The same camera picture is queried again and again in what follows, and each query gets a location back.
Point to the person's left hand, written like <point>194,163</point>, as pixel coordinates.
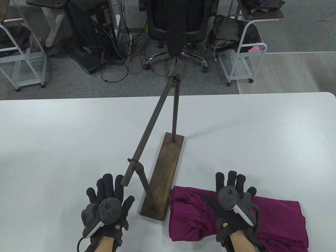
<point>115,183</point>

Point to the person's right hand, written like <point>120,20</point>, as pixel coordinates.
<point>232,178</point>

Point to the dark wooden desktop rack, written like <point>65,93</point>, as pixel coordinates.
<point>162,178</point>

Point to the magenta shorts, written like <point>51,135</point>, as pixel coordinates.
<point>189,215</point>

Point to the person's right forearm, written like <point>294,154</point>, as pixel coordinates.
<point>241,242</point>

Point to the person's left forearm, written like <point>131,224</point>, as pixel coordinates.
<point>105,245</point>

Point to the white desktop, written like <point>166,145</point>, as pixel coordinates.
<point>52,144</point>

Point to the black and white hand controller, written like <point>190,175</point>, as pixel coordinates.
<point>109,210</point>
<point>227,197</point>

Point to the white metal cart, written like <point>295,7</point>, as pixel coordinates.
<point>241,76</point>
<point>23,57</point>

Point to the pink cloth item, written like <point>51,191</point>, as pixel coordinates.
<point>256,48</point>

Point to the black bag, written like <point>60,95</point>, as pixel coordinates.
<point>225,29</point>

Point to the black garment on chair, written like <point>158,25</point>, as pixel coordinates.
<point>176,39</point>

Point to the black computer tower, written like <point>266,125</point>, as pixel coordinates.
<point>81,31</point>

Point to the brown side table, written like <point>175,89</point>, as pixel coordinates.
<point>262,15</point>

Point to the black mesh office chair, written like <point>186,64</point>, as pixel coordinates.
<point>157,23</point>

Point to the dark desk with white leg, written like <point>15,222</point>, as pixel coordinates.
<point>51,29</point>

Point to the dark bag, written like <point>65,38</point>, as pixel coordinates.
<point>13,39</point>

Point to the black items on side table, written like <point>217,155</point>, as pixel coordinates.
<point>262,4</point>

